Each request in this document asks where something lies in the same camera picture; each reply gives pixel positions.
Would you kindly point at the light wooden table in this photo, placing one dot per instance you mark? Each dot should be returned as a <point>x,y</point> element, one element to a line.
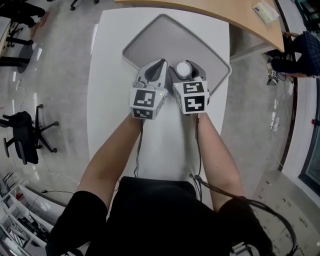
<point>225,12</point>

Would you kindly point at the black white patterned block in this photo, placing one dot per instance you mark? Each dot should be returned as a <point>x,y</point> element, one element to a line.
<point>272,73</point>

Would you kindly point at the beige locker cabinet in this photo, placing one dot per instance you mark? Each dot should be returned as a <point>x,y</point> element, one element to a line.
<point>300,200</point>

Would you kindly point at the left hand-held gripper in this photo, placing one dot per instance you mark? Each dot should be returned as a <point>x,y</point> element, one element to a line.
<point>145,98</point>

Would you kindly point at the white table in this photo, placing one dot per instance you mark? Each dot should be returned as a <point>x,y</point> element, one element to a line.
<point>110,87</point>

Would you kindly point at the white tissue box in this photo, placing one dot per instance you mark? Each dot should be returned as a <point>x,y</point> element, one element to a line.
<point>266,11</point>

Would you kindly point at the person's black shirt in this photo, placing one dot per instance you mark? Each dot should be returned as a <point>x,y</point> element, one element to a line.
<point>160,220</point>

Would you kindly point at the white shelf frame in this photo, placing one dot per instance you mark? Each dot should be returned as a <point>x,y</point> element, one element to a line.
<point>12,193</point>

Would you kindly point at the person's left forearm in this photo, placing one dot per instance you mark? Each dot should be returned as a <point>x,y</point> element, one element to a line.
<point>110,160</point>

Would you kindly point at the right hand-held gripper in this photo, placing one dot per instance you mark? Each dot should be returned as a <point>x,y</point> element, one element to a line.
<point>193,103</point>

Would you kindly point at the grey tray with white rim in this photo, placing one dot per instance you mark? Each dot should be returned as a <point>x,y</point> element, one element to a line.
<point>175,40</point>

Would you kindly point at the wooden desk with black legs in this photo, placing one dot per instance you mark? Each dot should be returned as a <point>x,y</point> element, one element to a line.
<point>25,58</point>

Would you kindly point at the person's right forearm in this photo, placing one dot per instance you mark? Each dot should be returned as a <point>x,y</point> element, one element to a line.
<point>217,160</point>

